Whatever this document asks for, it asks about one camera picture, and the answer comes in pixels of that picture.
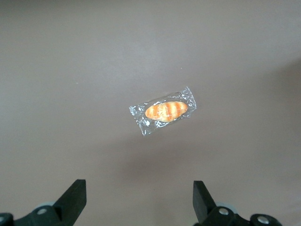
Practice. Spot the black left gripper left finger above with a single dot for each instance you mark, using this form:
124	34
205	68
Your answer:
70	204

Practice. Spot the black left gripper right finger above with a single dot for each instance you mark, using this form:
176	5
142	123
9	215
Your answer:
204	207

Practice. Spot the plastic-wrapped orange bread roll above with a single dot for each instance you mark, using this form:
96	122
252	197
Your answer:
164	111

